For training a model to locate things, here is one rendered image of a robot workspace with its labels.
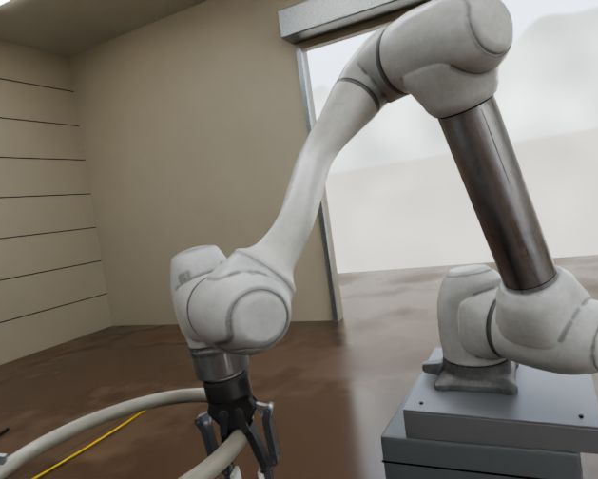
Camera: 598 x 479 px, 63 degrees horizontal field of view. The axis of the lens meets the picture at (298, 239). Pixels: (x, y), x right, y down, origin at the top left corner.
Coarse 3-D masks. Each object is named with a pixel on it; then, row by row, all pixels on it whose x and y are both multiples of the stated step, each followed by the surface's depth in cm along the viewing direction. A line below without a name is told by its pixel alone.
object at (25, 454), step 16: (128, 400) 108; (144, 400) 107; (160, 400) 106; (176, 400) 106; (192, 400) 104; (96, 416) 104; (112, 416) 105; (48, 432) 99; (64, 432) 99; (80, 432) 102; (240, 432) 79; (32, 448) 94; (48, 448) 97; (224, 448) 75; (240, 448) 77; (16, 464) 90; (208, 464) 71; (224, 464) 73
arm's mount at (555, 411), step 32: (416, 384) 120; (544, 384) 111; (576, 384) 109; (416, 416) 107; (448, 416) 104; (480, 416) 101; (512, 416) 99; (544, 416) 97; (576, 416) 96; (544, 448) 96; (576, 448) 93
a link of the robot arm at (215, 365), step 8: (192, 352) 77; (200, 352) 76; (208, 352) 75; (216, 352) 75; (224, 352) 76; (192, 360) 78; (200, 360) 76; (208, 360) 75; (216, 360) 75; (224, 360) 76; (232, 360) 76; (240, 360) 77; (248, 360) 79; (200, 368) 76; (208, 368) 76; (216, 368) 75; (224, 368) 76; (232, 368) 76; (240, 368) 77; (200, 376) 77; (208, 376) 76; (216, 376) 76; (224, 376) 76; (232, 376) 77
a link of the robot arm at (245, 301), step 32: (352, 96) 88; (320, 128) 87; (352, 128) 89; (320, 160) 82; (288, 192) 75; (320, 192) 77; (288, 224) 68; (256, 256) 64; (288, 256) 66; (224, 288) 59; (256, 288) 58; (288, 288) 65; (192, 320) 66; (224, 320) 57; (256, 320) 57; (288, 320) 60; (256, 352) 59
